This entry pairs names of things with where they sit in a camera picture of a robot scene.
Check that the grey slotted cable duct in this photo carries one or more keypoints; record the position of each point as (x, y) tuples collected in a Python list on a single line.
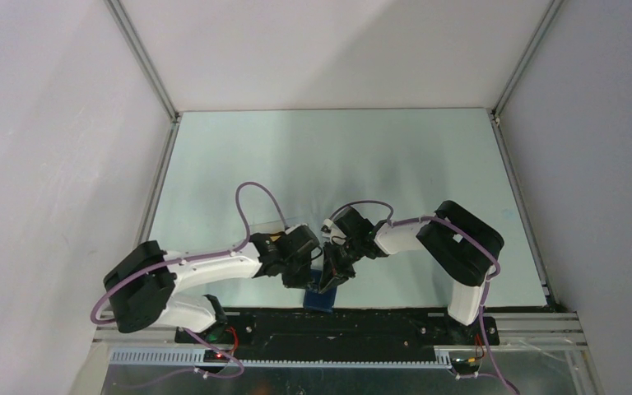
[(197, 357)]

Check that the left electronics board with leds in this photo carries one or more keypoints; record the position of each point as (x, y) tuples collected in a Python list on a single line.
[(215, 357)]

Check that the right electronics board with leds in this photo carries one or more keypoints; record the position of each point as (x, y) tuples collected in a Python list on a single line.
[(466, 368)]

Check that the electronics board with leds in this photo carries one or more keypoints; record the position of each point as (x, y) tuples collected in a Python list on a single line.
[(466, 368), (215, 357)]

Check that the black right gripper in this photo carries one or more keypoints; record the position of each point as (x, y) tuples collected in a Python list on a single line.
[(335, 273)]

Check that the clear plastic tray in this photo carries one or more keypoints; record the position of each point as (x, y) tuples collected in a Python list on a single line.
[(274, 227)]

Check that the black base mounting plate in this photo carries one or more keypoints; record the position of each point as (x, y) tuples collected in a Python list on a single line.
[(358, 335)]

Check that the blue leather card holder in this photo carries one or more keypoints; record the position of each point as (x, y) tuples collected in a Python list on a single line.
[(315, 301)]

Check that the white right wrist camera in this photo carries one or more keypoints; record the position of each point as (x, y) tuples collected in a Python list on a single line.
[(331, 233)]

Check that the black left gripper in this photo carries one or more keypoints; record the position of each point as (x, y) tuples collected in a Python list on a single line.
[(301, 281)]

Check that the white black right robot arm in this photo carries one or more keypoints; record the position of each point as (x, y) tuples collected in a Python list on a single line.
[(462, 244)]

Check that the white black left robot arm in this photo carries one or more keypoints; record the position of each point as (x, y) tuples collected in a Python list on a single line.
[(148, 286)]

